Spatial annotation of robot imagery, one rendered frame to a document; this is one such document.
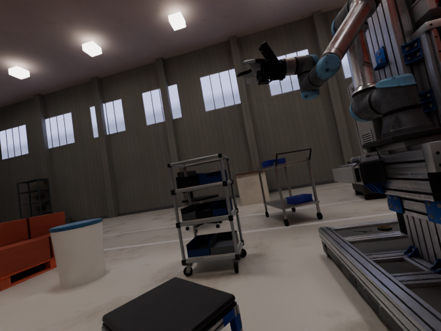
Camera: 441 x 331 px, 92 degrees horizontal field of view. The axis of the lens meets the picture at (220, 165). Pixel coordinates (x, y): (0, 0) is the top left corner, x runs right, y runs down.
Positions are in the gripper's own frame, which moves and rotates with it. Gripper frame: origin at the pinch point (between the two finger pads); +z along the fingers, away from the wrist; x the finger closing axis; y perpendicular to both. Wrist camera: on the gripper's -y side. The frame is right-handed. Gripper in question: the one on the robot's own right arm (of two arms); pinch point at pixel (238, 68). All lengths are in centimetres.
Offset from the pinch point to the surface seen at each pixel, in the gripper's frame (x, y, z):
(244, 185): 486, 137, -75
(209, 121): 811, -100, -23
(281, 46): 759, -338, -353
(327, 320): 3, 125, -25
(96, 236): 133, 100, 146
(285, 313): 14, 127, -8
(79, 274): 116, 129, 160
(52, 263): 199, 145, 244
